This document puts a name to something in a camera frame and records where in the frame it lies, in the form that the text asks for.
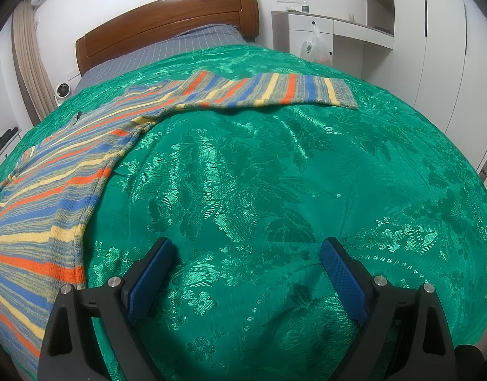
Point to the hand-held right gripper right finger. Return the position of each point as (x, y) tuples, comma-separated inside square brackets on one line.
[(344, 281)]

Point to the wooden bed headboard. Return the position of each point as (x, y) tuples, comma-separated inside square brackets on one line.
[(168, 16)]

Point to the white desk cabinet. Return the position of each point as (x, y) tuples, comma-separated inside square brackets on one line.
[(346, 27)]

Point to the clear plastic bottle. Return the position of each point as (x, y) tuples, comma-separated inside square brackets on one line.
[(305, 6)]

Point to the green floral blanket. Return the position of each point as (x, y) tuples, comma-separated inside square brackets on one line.
[(247, 166)]

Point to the white plastic bag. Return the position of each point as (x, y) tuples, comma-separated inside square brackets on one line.
[(312, 49)]

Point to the white wardrobe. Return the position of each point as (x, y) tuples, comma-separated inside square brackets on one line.
[(445, 47)]

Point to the black device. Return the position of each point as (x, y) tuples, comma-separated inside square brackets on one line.
[(7, 135)]

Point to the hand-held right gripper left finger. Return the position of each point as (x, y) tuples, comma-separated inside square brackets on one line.
[(152, 281)]

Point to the striped knit sweater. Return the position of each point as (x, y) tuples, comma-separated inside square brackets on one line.
[(69, 174)]

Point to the small white round fan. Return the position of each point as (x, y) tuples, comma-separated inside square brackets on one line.
[(61, 91)]

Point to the grey pillow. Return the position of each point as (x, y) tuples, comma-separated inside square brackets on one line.
[(168, 53)]

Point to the beige curtain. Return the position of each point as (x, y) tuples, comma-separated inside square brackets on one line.
[(29, 67)]

